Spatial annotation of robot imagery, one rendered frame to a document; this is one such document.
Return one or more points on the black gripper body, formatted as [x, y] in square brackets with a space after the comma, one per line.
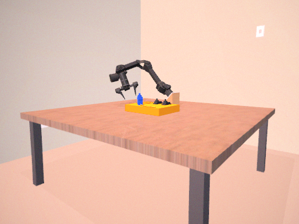
[125, 85]

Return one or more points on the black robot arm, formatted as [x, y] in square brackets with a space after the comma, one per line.
[121, 71]

